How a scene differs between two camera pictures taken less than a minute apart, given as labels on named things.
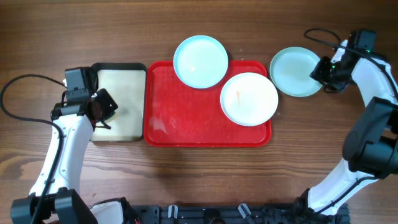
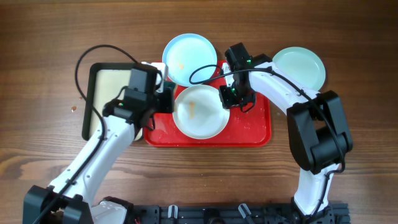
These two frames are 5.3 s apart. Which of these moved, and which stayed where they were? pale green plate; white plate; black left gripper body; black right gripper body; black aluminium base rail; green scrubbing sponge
Moved: white plate; black left gripper body; black right gripper body; green scrubbing sponge
Stayed: pale green plate; black aluminium base rail
